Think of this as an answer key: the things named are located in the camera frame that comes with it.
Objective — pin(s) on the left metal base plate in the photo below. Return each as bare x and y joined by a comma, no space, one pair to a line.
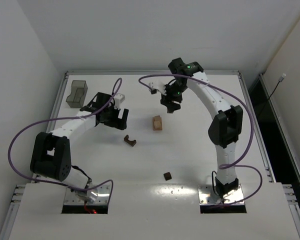
96,197

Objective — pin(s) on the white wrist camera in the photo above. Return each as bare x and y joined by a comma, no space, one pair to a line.
118,100
157,87

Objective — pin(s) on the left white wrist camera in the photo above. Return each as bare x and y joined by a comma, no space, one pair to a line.
118,100

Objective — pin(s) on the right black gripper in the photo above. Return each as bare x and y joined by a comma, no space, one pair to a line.
170,102

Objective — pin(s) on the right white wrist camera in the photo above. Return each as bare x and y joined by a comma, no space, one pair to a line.
157,87

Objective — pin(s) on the small dark wood cube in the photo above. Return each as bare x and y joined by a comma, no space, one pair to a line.
167,176

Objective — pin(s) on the clear plastic bin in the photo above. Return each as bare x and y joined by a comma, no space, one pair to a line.
78,92

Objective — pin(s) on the long light wood block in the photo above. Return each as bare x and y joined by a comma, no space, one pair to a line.
157,121

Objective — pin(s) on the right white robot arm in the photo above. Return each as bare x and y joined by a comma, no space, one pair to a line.
226,123

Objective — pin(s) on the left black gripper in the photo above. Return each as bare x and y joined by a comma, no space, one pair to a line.
113,120

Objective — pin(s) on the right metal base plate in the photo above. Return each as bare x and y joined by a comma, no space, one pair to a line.
208,198

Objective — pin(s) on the metal base plate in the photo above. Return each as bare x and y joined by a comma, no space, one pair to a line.
208,198
96,197

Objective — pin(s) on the dark arch wood block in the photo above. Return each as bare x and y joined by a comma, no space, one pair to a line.
127,140

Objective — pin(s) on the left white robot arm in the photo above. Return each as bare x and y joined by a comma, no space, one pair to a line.
51,157

